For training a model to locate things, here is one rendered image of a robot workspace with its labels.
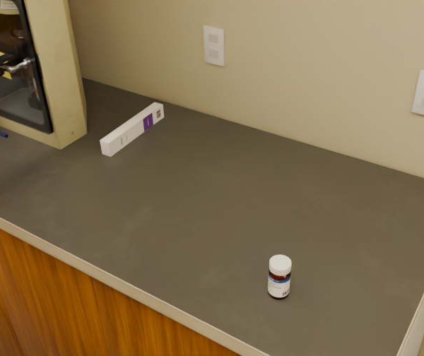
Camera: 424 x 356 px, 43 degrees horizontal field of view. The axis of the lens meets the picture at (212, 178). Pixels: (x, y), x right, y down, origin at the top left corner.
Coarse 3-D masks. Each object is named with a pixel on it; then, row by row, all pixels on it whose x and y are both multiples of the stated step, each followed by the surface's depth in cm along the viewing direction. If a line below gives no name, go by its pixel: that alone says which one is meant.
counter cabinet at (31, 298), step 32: (0, 256) 149; (32, 256) 138; (0, 288) 162; (32, 288) 148; (64, 288) 136; (96, 288) 127; (0, 320) 177; (32, 320) 160; (64, 320) 147; (96, 320) 135; (128, 320) 126; (160, 320) 117; (416, 320) 109; (0, 352) 195; (32, 352) 175; (64, 352) 159; (96, 352) 146; (128, 352) 135; (160, 352) 125; (192, 352) 116; (224, 352) 109; (416, 352) 160
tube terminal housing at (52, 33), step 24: (24, 0) 130; (48, 0) 135; (48, 24) 137; (48, 48) 140; (72, 48) 149; (48, 72) 142; (72, 72) 149; (48, 96) 145; (72, 96) 152; (0, 120) 165; (72, 120) 155; (48, 144) 157
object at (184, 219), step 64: (0, 128) 166; (192, 128) 163; (0, 192) 138; (64, 192) 138; (128, 192) 137; (192, 192) 136; (256, 192) 136; (320, 192) 135; (384, 192) 134; (64, 256) 121; (128, 256) 118; (192, 256) 117; (256, 256) 117; (320, 256) 116; (384, 256) 116; (192, 320) 104; (256, 320) 102; (320, 320) 102; (384, 320) 102
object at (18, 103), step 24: (0, 0) 134; (0, 24) 139; (24, 24) 133; (0, 48) 144; (24, 48) 138; (24, 72) 143; (0, 96) 156; (24, 96) 149; (24, 120) 155; (48, 120) 148
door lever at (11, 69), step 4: (24, 60) 140; (0, 64) 139; (4, 64) 139; (20, 64) 140; (24, 64) 140; (0, 68) 140; (4, 68) 139; (8, 68) 138; (12, 68) 138; (16, 68) 139; (20, 68) 140; (24, 68) 142; (8, 72) 138; (12, 72) 138
